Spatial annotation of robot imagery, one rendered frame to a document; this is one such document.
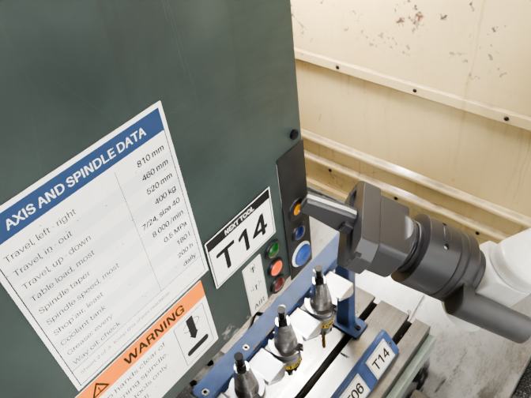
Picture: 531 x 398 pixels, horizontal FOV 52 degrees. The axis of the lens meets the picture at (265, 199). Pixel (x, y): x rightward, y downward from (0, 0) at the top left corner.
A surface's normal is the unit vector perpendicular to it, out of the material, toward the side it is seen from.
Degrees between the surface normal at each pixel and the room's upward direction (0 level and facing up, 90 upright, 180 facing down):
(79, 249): 90
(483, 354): 24
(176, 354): 90
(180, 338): 90
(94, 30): 90
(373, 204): 30
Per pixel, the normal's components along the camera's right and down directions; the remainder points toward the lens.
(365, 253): 0.16, 0.06
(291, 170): 0.76, 0.38
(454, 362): -0.36, -0.42
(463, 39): -0.64, 0.58
